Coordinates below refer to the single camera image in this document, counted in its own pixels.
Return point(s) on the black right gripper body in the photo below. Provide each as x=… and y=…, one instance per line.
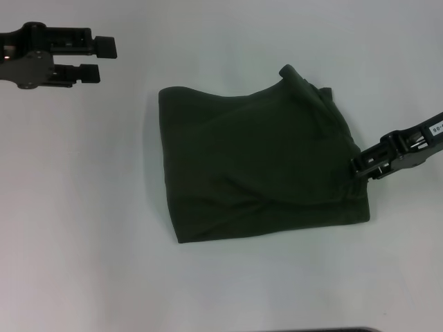
x=422, y=145

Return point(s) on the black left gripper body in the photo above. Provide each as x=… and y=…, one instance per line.
x=27, y=69

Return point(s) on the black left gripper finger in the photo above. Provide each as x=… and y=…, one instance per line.
x=104, y=46
x=86, y=74

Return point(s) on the dark green t-shirt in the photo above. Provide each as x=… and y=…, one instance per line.
x=242, y=155

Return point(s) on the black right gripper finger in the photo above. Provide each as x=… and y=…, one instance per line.
x=375, y=160

